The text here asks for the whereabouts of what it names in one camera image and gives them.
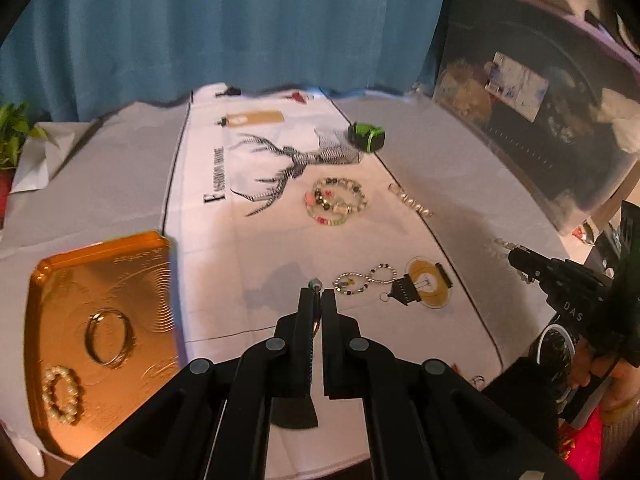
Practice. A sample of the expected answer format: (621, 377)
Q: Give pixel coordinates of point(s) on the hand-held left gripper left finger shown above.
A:
(306, 312)

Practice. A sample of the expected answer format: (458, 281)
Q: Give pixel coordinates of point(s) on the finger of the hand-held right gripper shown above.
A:
(527, 262)

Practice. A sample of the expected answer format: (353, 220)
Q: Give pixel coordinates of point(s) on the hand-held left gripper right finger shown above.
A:
(329, 312)

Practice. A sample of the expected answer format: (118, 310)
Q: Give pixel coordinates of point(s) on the clear crystal bead strand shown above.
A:
(410, 201)

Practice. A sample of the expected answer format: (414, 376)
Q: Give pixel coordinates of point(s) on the green black smartwatch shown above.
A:
(365, 135)

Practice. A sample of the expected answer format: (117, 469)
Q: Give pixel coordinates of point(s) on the orange metal tray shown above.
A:
(125, 285)

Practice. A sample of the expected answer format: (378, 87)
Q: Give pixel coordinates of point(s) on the person's right hand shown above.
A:
(617, 385)

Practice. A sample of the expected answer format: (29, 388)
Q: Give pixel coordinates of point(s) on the white deer print cloth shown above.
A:
(240, 260)

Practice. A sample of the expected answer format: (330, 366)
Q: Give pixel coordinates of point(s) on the clear plastic storage bin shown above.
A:
(560, 160)

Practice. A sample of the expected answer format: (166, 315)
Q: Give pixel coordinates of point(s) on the red floral blanket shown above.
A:
(580, 445)

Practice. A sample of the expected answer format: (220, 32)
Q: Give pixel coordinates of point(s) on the white plastic bag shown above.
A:
(622, 120)

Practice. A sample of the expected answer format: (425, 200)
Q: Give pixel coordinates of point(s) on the white and blue packet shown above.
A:
(517, 82)

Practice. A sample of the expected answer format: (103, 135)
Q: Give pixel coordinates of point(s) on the gold bangle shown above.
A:
(89, 337)

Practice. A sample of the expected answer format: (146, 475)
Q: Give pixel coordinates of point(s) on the grey cloth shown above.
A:
(100, 185)

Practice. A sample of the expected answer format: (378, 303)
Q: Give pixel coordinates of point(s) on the blue curtain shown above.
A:
(225, 25)

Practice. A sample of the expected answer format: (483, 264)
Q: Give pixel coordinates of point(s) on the potted green plant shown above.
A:
(12, 130)

